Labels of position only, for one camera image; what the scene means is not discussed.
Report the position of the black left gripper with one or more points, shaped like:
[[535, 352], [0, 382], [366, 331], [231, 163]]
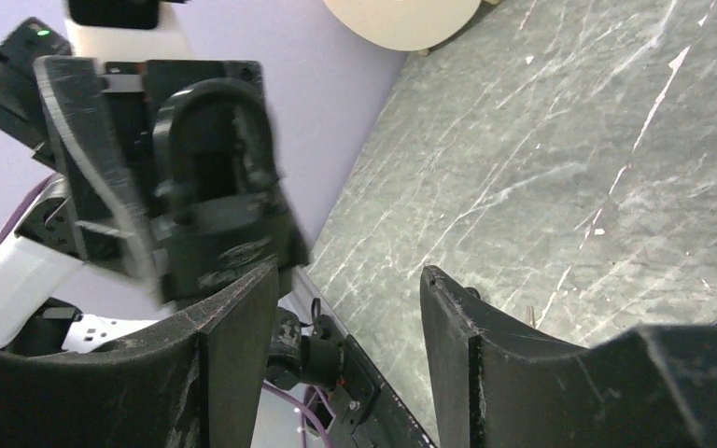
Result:
[[78, 110]]

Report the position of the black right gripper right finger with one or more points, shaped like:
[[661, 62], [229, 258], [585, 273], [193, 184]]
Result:
[[498, 382]]

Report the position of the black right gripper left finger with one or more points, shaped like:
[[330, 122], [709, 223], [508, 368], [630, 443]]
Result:
[[190, 380]]

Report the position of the black padlock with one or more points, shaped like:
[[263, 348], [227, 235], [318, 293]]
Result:
[[223, 208]]

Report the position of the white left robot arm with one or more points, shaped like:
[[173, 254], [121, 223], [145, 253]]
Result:
[[50, 235]]

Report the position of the cream cylindrical container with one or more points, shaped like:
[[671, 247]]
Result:
[[404, 25]]

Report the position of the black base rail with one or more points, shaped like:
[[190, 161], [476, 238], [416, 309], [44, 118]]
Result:
[[318, 366]]

